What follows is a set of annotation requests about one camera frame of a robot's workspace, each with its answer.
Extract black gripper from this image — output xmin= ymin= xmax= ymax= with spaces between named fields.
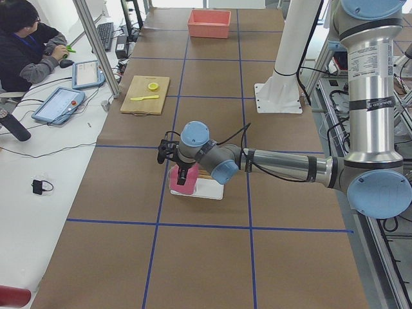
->
xmin=172 ymin=149 xmax=196 ymax=185

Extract blue teach pendant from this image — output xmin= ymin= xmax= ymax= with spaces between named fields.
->
xmin=32 ymin=87 xmax=86 ymax=125
xmin=71 ymin=60 xmax=105 ymax=90

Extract seated person dark jacket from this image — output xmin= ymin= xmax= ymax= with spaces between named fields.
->
xmin=1 ymin=1 xmax=69 ymax=92

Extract black water bottle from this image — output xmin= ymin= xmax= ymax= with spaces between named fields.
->
xmin=1 ymin=110 xmax=31 ymax=142

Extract white rack tray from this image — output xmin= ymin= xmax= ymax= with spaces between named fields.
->
xmin=170 ymin=178 xmax=224 ymax=200

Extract aluminium frame post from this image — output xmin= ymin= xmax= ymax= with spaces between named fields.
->
xmin=73 ymin=0 xmax=120 ymax=98

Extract blue teach pendant far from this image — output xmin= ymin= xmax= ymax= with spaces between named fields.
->
xmin=71 ymin=60 xmax=105 ymax=90

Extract black keyboard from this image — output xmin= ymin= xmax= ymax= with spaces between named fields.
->
xmin=97 ymin=23 xmax=114 ymax=52

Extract yellow plastic knife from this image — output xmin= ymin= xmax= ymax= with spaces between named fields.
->
xmin=130 ymin=95 xmax=160 ymax=102

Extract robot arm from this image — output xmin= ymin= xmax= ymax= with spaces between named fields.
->
xmin=158 ymin=1 xmax=411 ymax=219

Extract wooden rack bar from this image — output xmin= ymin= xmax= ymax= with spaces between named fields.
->
xmin=198 ymin=174 xmax=213 ymax=180

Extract yellow lemon slices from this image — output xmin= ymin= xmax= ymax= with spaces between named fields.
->
xmin=147 ymin=82 xmax=159 ymax=91

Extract blue teach pendant near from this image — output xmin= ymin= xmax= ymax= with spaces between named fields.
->
xmin=32 ymin=87 xmax=86 ymax=125

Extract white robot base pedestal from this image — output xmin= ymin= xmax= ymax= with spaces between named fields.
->
xmin=254 ymin=0 xmax=323 ymax=114

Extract pink plastic bin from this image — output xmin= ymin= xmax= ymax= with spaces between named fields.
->
xmin=187 ymin=9 xmax=231 ymax=39

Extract red wiping cloth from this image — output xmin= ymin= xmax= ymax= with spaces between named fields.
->
xmin=168 ymin=164 xmax=199 ymax=195

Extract red cylinder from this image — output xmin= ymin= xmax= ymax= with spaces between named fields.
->
xmin=0 ymin=285 xmax=32 ymax=308

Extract bamboo cutting board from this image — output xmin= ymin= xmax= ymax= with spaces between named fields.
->
xmin=120 ymin=75 xmax=170 ymax=115

